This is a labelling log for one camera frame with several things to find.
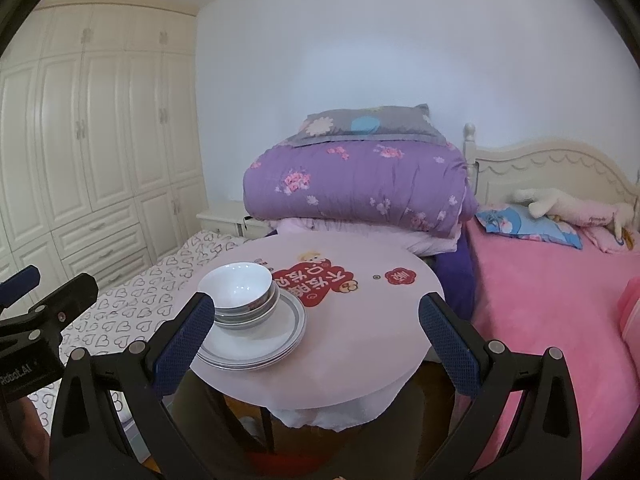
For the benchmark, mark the cream plush toy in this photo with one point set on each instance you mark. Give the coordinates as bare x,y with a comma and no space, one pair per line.
565,205

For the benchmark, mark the heart-print bed sheet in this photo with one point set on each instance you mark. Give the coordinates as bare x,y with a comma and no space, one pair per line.
140,290

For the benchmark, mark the blue printed pillow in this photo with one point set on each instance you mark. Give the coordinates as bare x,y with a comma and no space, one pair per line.
530,227

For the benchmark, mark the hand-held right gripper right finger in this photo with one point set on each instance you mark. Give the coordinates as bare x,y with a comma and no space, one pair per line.
450,345

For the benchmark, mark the purple floral quilt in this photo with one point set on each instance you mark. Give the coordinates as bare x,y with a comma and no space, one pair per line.
350,185

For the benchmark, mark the dark purple cloth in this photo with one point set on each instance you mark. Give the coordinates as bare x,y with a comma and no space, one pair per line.
455,280

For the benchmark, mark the dark table frame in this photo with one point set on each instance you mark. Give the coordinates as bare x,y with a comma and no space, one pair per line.
267,430

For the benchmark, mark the white bowl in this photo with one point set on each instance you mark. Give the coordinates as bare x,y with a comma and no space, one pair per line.
250,324
235,285
271,304

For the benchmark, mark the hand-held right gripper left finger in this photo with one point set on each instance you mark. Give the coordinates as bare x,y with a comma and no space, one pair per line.
185,345

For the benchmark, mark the cream wardrobe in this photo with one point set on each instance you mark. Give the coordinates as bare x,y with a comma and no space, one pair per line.
100,135

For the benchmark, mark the round pink table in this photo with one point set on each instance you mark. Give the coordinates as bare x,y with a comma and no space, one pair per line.
360,330

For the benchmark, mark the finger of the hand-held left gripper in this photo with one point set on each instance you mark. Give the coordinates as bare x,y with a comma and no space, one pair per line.
20,280
70,295

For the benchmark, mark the folded pale pink blanket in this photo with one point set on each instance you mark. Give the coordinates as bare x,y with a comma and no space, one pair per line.
350,232

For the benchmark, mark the pink bed blanket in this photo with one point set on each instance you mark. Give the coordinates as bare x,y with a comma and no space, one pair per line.
540,310

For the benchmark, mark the cream bed headboard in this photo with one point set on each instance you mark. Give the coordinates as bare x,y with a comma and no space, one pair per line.
550,170

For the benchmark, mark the white plate with grey rim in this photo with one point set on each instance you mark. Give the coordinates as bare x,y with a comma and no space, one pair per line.
282,330
250,367
272,358

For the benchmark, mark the cream nightstand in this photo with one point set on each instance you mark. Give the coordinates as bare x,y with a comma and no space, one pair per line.
220,217

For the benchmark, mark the person's left hand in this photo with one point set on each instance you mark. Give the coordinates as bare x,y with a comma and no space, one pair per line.
22,440

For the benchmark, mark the grey floral pillow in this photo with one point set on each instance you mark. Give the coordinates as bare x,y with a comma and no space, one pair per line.
370,122

